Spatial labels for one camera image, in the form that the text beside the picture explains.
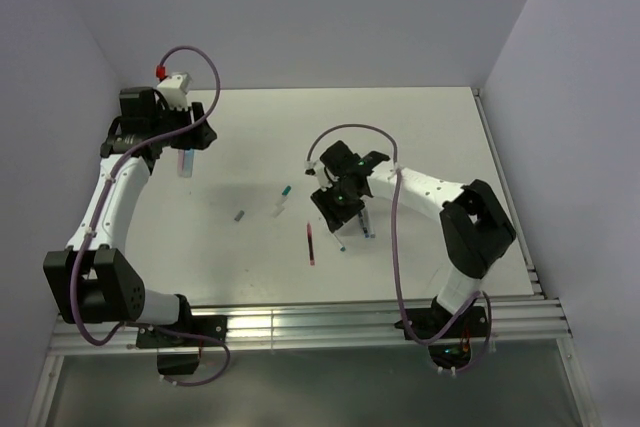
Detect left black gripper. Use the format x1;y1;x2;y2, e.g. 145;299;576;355
150;100;216;151

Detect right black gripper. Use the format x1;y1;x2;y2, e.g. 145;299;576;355
311;177;366;234

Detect white teal marker pen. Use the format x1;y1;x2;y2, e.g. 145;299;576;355
332;233;346;252

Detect pink highlighter pen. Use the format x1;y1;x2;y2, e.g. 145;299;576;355
177;150;185;177

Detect light blue highlighter pen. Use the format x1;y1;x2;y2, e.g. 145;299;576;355
182;150;195;178

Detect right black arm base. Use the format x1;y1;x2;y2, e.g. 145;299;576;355
406;303;492;376

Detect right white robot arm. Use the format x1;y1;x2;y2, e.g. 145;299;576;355
305;141;516;340

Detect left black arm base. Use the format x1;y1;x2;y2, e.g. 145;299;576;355
135;315;231;386

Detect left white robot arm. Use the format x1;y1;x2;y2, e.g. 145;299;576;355
43;81;217;346

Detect red gel pen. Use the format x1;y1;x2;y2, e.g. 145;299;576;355
306;222;316;266

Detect white light blue pen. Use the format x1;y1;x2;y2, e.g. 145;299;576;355
363;210;376;239

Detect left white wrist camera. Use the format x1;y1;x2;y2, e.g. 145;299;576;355
155;65;192;111

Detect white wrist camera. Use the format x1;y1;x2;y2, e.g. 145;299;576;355
155;65;192;111
305;160;333;191

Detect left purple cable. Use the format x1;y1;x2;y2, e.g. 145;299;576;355
72;45;231;388

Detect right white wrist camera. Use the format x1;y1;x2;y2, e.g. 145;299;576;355
305;160;333;191

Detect aluminium frame rail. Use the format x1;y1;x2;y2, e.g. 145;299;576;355
47;296;571;356

